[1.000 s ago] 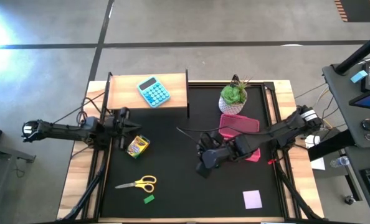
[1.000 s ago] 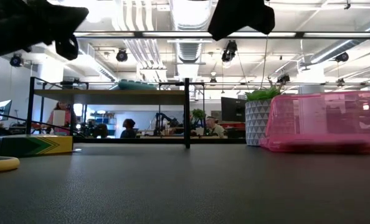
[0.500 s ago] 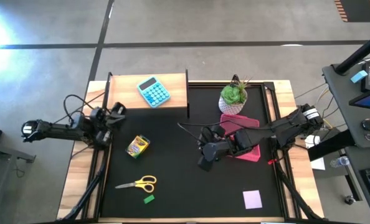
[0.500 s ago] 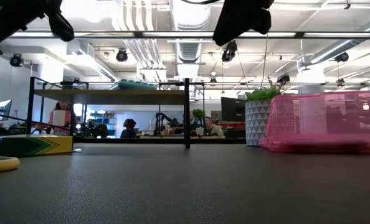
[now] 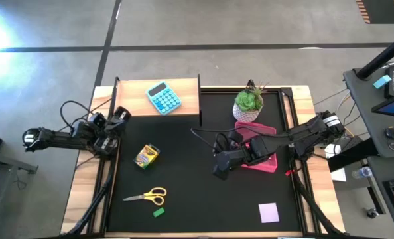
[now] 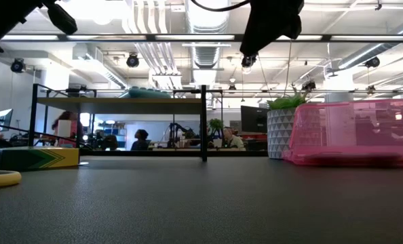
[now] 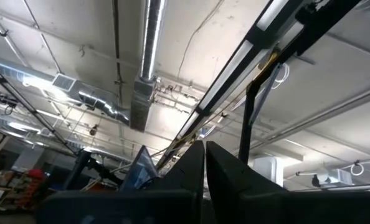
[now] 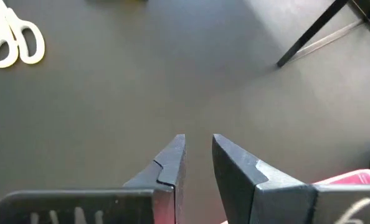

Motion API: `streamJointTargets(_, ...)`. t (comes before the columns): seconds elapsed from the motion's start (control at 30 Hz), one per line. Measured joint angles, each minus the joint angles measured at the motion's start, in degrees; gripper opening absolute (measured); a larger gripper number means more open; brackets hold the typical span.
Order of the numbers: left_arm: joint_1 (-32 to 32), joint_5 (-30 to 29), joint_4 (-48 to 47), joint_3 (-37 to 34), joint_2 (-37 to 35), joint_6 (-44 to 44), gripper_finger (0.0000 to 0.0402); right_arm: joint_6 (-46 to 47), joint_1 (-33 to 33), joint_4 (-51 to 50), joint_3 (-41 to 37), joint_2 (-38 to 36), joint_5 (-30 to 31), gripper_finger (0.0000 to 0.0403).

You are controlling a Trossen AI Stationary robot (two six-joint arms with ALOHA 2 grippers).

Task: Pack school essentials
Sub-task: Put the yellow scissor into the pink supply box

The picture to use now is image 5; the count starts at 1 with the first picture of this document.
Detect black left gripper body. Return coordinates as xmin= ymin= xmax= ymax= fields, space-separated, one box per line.
xmin=103 ymin=106 xmax=132 ymax=135

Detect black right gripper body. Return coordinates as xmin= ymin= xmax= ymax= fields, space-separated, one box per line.
xmin=214 ymin=137 xmax=267 ymax=167

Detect pink plastic pencil case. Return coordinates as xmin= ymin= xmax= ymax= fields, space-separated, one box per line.
xmin=235 ymin=121 xmax=279 ymax=173

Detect yellow green crayon box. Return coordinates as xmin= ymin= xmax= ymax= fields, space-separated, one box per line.
xmin=133 ymin=143 xmax=161 ymax=170

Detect purple sticky note pad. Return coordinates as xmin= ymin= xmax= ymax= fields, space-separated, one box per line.
xmin=258 ymin=202 xmax=280 ymax=224

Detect yellow handled scissors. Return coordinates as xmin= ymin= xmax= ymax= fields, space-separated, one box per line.
xmin=122 ymin=187 xmax=168 ymax=206

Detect teal calculator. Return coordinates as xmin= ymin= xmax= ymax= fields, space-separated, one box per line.
xmin=145 ymin=81 xmax=182 ymax=116

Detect succulent in white pot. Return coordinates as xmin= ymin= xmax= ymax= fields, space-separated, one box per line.
xmin=232 ymin=84 xmax=267 ymax=123

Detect white power block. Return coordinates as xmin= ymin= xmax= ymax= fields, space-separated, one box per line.
xmin=324 ymin=143 xmax=342 ymax=159

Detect black table mat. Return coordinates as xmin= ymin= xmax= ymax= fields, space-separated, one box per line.
xmin=107 ymin=91 xmax=302 ymax=233

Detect white paper sheet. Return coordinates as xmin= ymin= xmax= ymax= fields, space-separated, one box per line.
xmin=329 ymin=167 xmax=347 ymax=183

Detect black desk support bar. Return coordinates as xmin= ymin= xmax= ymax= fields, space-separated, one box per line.
xmin=328 ymin=137 xmax=380 ymax=173

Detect clear water bottle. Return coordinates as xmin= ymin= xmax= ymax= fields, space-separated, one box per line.
xmin=351 ymin=166 xmax=373 ymax=179

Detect grey side desk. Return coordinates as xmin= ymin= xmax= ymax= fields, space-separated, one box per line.
xmin=342 ymin=66 xmax=394 ymax=239

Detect blue sticky note pad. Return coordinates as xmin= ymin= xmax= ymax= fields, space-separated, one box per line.
xmin=372 ymin=74 xmax=393 ymax=90

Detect black slanted pole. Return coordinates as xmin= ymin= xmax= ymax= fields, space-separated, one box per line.
xmin=356 ymin=31 xmax=394 ymax=80

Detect wooden shelf with black frame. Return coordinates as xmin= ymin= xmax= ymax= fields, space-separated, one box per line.
xmin=112 ymin=74 xmax=203 ymax=127

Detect black aluminium table frame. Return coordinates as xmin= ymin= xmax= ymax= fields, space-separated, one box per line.
xmin=59 ymin=86 xmax=350 ymax=239

